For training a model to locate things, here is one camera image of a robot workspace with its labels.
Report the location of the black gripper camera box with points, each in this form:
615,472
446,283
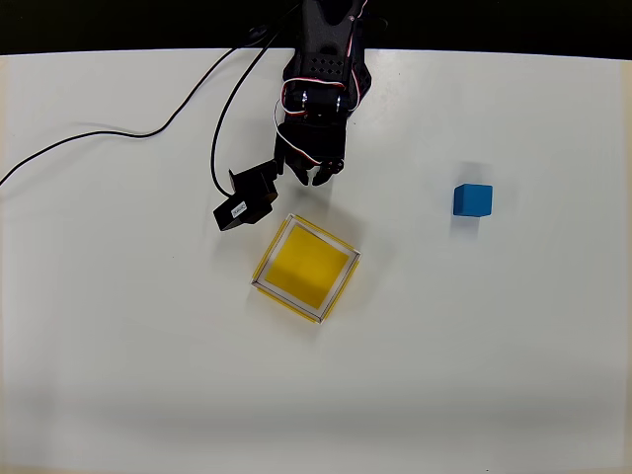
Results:
247,197

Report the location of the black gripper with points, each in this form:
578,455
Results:
310,159

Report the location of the yellow square tray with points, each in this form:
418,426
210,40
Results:
306,266

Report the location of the blue cube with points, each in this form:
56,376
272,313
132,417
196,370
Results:
473,200

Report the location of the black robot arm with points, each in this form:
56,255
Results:
321,39

